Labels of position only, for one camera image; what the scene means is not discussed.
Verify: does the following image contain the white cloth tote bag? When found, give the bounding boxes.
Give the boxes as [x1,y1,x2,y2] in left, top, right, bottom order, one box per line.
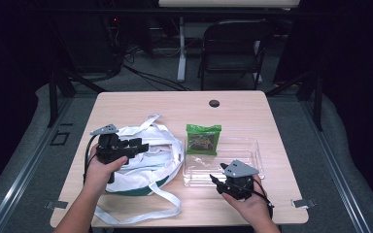
[93,113,186,226]

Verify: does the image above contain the grey metal table bracket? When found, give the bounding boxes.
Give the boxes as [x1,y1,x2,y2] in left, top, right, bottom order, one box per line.
[290,198,318,210]
[44,200,70,211]

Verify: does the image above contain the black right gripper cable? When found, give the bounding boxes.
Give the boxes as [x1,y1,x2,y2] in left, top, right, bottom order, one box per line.
[252,181,275,218]

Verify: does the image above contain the white background desk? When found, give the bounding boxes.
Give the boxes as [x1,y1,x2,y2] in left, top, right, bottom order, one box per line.
[157,0,301,83]

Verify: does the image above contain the clear plastic tray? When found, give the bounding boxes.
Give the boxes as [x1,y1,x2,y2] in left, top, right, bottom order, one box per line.
[182,137,266,189]

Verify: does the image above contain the grey floor rail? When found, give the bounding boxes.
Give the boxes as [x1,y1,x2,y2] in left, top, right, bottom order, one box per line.
[0,96,77,233]
[299,96,373,233]

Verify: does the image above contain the black metal stand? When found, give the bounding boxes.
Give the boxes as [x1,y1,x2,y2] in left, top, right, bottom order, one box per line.
[264,62,325,133]
[46,62,108,129]

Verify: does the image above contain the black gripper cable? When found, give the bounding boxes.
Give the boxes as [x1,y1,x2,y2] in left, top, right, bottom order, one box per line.
[83,135,99,186]
[252,181,275,218]

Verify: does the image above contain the black floor cables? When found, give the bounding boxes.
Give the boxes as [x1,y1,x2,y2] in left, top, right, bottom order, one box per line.
[121,61,190,92]

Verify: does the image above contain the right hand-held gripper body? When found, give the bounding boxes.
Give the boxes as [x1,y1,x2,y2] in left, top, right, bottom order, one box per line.
[220,159,260,201]

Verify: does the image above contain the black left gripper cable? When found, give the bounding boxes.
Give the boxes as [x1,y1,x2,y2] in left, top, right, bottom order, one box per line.
[83,135,99,186]

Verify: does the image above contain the person's left hand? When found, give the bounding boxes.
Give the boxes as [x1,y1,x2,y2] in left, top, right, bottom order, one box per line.
[84,145,129,196]

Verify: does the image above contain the green snack packet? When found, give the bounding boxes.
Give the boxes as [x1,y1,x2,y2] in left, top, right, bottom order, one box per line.
[186,123,223,156]

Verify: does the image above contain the black folding chair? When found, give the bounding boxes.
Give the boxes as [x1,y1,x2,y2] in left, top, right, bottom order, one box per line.
[197,18,268,92]

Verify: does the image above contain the person's right hand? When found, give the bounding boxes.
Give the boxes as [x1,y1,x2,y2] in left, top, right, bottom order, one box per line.
[220,176,274,225]

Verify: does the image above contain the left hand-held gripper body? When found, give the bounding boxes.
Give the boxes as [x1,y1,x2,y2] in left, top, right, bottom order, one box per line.
[89,123,131,165]

